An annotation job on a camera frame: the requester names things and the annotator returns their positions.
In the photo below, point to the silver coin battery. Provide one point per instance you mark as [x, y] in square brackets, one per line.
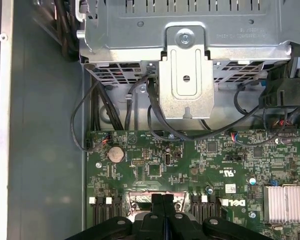
[116, 153]

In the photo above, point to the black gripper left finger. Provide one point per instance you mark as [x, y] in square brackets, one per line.
[152, 225]

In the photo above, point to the teal-topped capacitor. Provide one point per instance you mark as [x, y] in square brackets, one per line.
[210, 190]
[252, 181]

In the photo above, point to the metal socket cover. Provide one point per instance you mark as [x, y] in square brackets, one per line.
[140, 197]

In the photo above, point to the metal drive cage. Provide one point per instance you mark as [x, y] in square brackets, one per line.
[130, 30]

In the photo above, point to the green motherboard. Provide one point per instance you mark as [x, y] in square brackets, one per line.
[190, 160]

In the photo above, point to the black RAM slot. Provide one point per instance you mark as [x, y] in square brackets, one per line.
[117, 207]
[99, 207]
[195, 205]
[211, 206]

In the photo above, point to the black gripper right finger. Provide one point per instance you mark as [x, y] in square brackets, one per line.
[178, 225]

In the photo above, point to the small silver capacitor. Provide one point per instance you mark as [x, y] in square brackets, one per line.
[168, 148]

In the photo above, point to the internal USB port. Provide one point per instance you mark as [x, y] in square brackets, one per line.
[167, 159]

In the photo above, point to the silver finned heatsink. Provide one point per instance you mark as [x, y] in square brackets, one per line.
[275, 203]

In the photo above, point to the black plastic bay frame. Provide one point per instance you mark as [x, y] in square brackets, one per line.
[277, 85]

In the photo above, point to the RAM slot white latches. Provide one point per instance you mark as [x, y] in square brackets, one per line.
[92, 200]
[204, 199]
[108, 200]

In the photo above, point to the black PC case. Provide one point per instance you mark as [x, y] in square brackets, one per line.
[40, 125]

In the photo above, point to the metal cage bracket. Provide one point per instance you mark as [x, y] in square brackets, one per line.
[170, 100]

